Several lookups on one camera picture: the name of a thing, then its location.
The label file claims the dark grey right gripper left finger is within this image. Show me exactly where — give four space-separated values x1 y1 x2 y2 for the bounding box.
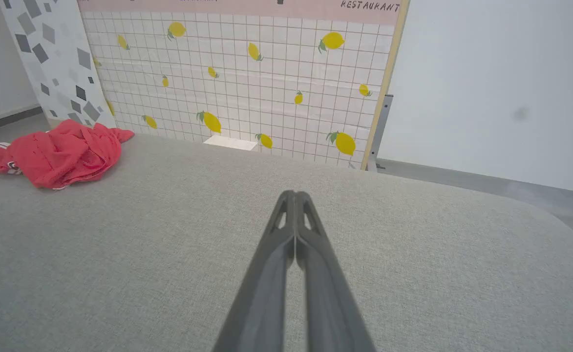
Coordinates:
212 190 297 352

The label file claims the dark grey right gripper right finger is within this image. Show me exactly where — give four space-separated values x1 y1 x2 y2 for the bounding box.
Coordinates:
295 191 378 352

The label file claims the red and white shirt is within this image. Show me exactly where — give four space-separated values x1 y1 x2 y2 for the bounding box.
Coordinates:
0 119 135 190

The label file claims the small white box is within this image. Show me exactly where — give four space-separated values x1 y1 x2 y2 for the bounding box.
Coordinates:
203 135 258 151

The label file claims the lemon print backdrop panel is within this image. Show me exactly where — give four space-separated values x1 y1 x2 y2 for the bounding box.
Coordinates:
77 0 410 171

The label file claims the grey terrazzo pattern panel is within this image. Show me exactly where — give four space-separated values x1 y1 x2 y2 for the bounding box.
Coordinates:
0 0 117 129

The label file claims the metal panel support bracket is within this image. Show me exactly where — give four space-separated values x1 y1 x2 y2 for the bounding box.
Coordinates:
366 94 394 173

